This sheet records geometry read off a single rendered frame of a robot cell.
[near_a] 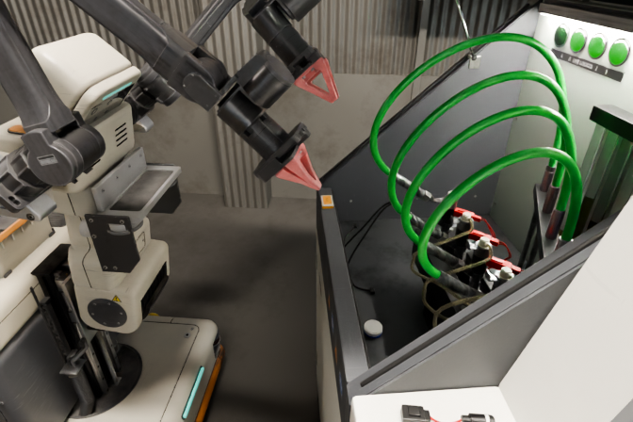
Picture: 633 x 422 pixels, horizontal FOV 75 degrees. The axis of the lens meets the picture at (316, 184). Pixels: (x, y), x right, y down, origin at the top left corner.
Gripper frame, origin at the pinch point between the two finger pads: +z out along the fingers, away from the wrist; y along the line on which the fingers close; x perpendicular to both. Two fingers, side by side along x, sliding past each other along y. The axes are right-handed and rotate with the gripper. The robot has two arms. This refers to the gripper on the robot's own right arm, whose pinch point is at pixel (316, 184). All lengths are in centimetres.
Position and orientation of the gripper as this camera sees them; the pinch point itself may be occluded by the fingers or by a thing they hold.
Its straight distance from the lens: 68.9
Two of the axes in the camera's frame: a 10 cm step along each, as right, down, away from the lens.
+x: 1.7, -4.8, 8.6
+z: 7.1, 6.7, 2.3
